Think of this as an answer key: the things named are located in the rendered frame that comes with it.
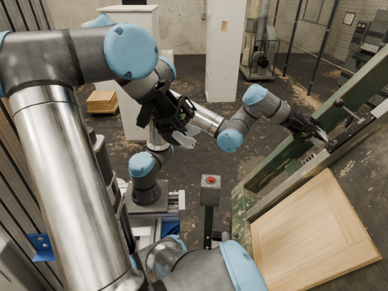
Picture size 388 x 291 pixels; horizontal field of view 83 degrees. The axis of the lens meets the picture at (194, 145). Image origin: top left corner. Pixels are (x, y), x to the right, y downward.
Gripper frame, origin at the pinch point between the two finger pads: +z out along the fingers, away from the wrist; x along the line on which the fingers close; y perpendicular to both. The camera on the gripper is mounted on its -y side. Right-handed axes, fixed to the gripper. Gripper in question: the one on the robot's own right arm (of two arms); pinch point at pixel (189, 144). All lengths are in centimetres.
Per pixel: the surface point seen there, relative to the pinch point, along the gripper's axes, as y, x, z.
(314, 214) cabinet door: 21, 6, 55
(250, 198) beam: -19, 22, 80
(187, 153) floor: -165, 119, 155
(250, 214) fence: -12, 9, 71
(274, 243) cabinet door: 4, -5, 65
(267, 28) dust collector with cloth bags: -133, 531, 209
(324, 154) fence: 25, 30, 50
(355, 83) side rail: 37, 61, 42
